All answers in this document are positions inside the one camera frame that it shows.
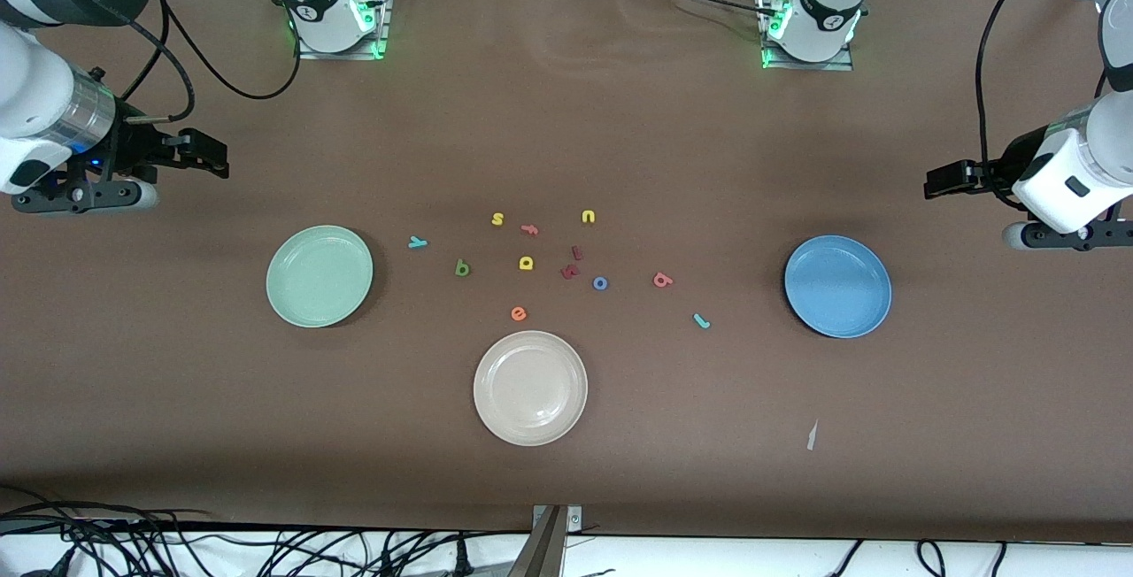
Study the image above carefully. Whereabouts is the blue plate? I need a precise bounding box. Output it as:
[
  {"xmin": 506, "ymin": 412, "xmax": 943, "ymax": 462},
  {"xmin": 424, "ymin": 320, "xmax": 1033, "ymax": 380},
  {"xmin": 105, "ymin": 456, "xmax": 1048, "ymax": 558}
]
[{"xmin": 784, "ymin": 235, "xmax": 892, "ymax": 339}]

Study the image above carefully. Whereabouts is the green plate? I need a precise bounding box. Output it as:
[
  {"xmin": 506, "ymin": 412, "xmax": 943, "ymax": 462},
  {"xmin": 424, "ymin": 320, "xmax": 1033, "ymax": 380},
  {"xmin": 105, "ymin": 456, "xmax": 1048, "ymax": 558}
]
[{"xmin": 266, "ymin": 225, "xmax": 374, "ymax": 328}]

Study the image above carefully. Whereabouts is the brown table cover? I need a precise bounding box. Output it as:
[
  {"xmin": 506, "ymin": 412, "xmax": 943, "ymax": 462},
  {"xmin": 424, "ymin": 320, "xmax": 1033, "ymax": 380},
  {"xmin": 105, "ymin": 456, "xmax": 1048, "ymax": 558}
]
[{"xmin": 0, "ymin": 0, "xmax": 1133, "ymax": 544}]

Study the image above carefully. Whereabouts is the beige plate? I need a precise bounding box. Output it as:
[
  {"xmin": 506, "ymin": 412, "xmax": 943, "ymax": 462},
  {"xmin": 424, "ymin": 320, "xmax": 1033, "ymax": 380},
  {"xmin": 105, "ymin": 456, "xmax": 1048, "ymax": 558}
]
[{"xmin": 473, "ymin": 330, "xmax": 589, "ymax": 447}]

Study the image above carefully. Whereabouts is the grey metal beam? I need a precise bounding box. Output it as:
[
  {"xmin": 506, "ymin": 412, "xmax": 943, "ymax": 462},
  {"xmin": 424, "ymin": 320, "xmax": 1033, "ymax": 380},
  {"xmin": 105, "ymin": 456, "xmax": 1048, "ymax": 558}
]
[{"xmin": 506, "ymin": 506, "xmax": 567, "ymax": 577}]

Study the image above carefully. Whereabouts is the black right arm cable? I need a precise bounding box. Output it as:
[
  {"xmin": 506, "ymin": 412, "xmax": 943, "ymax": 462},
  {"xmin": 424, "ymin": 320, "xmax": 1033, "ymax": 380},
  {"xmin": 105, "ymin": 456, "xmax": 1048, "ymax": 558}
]
[{"xmin": 89, "ymin": 0, "xmax": 304, "ymax": 127}]

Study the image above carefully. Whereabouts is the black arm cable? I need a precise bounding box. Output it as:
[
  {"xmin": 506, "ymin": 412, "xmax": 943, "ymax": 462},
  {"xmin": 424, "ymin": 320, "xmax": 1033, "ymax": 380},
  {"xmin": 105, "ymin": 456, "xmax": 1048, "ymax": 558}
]
[
  {"xmin": 89, "ymin": 0, "xmax": 304, "ymax": 127},
  {"xmin": 974, "ymin": 0, "xmax": 1118, "ymax": 206}
]

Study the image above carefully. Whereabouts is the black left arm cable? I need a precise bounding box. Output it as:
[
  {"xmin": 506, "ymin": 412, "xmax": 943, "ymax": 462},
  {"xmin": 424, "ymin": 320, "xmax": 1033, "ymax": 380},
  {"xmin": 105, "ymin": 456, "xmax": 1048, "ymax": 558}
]
[{"xmin": 974, "ymin": 0, "xmax": 1118, "ymax": 206}]

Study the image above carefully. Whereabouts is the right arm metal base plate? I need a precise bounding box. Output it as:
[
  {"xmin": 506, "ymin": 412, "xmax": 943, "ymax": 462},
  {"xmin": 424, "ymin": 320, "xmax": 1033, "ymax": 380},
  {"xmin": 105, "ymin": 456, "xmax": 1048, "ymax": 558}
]
[{"xmin": 295, "ymin": 0, "xmax": 391, "ymax": 61}]

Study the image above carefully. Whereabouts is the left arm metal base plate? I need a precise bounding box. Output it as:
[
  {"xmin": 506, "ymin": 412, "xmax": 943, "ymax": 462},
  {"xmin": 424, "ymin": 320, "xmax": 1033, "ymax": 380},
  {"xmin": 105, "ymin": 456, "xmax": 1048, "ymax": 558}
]
[{"xmin": 759, "ymin": 0, "xmax": 856, "ymax": 73}]

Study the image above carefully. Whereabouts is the black cable tangle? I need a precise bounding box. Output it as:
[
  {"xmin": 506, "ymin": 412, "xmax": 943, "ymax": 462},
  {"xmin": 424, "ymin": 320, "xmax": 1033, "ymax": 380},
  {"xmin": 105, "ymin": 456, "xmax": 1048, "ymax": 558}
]
[{"xmin": 0, "ymin": 484, "xmax": 532, "ymax": 577}]

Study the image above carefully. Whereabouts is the small metal bracket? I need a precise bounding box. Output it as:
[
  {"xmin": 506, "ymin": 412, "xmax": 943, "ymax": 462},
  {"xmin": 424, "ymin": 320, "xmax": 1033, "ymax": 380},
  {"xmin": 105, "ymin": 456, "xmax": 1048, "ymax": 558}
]
[{"xmin": 531, "ymin": 504, "xmax": 583, "ymax": 535}]

